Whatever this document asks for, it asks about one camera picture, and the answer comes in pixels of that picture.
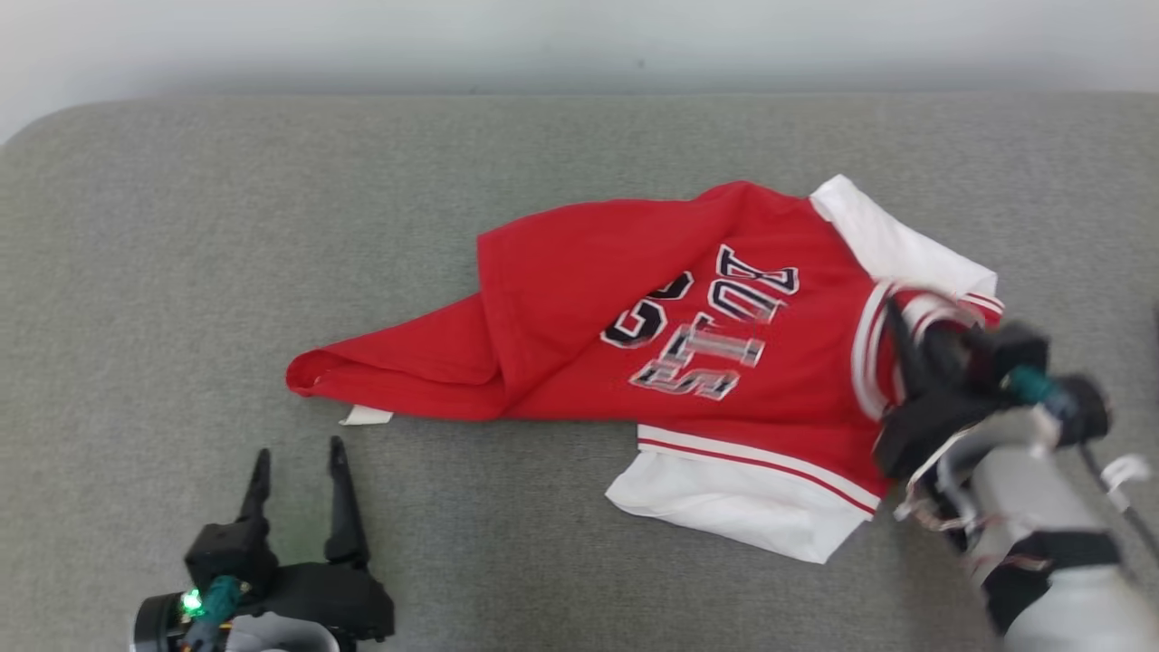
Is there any red shirt with white sleeves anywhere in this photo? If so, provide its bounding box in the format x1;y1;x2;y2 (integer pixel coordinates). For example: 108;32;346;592
285;174;1006;564

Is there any right gripper coloured wire bundle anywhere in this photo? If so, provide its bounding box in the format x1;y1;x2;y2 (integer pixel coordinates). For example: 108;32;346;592
895;453;988;544

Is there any teal left camera cable plug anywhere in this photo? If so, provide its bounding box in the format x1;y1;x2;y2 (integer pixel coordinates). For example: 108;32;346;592
186;578;247;639

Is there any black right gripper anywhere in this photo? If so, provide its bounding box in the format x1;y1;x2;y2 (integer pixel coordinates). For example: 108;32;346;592
873;299;1008;481

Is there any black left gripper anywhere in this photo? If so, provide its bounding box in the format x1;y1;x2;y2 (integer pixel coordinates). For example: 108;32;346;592
237;436;396;645

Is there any white cable tag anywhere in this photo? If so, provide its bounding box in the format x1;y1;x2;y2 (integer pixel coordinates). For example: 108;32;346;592
1100;455;1153;491

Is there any teal camera cable plug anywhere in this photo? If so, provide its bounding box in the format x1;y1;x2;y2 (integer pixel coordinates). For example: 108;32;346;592
1003;365;1060;407
186;578;247;639

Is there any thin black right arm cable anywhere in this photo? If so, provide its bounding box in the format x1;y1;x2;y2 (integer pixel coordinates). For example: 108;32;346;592
1078;442;1159;567

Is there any teal right camera cable plug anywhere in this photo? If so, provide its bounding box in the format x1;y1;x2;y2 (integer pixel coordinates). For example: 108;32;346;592
1003;365;1060;407

